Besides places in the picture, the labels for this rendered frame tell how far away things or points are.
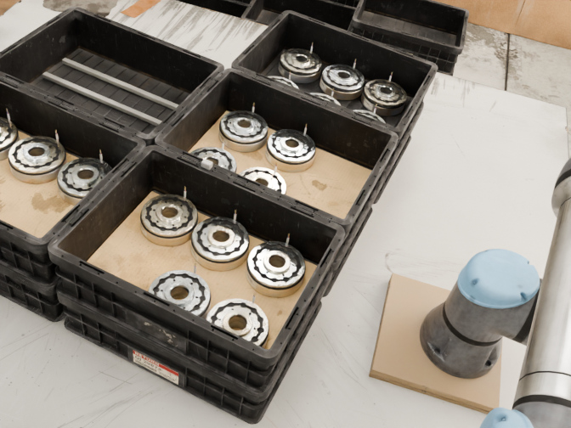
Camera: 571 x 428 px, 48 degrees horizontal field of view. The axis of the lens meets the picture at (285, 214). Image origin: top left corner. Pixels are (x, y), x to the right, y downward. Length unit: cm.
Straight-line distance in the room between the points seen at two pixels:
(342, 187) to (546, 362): 82
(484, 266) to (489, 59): 254
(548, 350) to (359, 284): 79
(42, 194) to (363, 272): 65
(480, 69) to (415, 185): 196
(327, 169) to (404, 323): 35
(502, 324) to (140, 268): 62
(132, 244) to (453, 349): 60
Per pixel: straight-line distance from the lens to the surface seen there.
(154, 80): 155
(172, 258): 117
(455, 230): 153
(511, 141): 185
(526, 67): 365
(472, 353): 122
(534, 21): 390
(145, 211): 120
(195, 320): 97
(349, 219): 114
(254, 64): 154
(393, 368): 123
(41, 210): 126
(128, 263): 116
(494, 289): 110
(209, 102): 137
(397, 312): 129
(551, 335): 61
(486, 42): 374
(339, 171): 137
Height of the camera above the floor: 174
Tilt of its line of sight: 46 degrees down
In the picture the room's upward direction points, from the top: 11 degrees clockwise
